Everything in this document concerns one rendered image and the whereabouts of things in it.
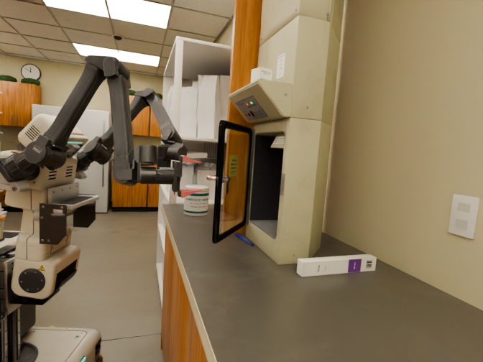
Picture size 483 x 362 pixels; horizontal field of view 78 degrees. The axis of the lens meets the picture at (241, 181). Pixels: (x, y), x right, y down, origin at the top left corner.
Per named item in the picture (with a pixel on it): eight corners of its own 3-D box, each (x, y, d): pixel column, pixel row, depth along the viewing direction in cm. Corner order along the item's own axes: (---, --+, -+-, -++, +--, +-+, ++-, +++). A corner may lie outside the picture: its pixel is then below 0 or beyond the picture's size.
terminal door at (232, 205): (245, 225, 125) (252, 128, 120) (213, 245, 96) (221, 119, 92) (244, 225, 125) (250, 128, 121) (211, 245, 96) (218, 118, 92)
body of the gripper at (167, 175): (180, 161, 98) (157, 160, 96) (179, 192, 99) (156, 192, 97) (177, 160, 104) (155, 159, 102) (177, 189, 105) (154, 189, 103)
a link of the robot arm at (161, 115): (153, 106, 159) (141, 91, 151) (162, 100, 159) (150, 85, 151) (175, 153, 131) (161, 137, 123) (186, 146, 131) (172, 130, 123)
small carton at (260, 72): (261, 90, 104) (262, 72, 103) (271, 88, 99) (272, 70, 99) (249, 87, 101) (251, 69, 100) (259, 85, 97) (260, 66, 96)
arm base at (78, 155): (76, 156, 152) (63, 157, 141) (89, 148, 152) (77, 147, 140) (86, 170, 153) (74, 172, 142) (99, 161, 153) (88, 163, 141)
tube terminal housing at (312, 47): (297, 234, 135) (313, 57, 127) (343, 261, 104) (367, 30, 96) (245, 235, 127) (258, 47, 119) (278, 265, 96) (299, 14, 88)
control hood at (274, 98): (253, 123, 122) (254, 98, 121) (290, 117, 91) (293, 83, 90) (226, 121, 118) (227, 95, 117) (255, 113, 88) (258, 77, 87)
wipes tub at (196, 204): (205, 210, 170) (206, 184, 169) (210, 216, 158) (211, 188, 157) (182, 210, 166) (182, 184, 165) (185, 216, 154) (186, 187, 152)
